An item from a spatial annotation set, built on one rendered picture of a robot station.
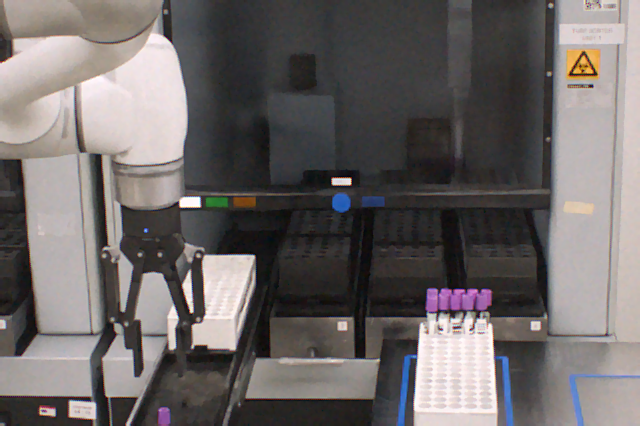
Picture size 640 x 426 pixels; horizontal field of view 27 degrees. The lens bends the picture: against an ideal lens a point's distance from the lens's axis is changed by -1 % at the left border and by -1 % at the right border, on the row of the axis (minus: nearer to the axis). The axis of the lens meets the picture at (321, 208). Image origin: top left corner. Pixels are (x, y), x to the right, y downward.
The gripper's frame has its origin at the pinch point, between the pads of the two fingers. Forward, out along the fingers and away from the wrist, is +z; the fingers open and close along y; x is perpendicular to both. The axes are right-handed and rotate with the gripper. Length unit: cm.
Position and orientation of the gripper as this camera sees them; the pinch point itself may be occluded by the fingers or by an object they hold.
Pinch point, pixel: (159, 351)
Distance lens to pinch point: 176.9
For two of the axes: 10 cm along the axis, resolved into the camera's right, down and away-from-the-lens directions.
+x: -0.6, 2.8, -9.6
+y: -10.0, 0.0, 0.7
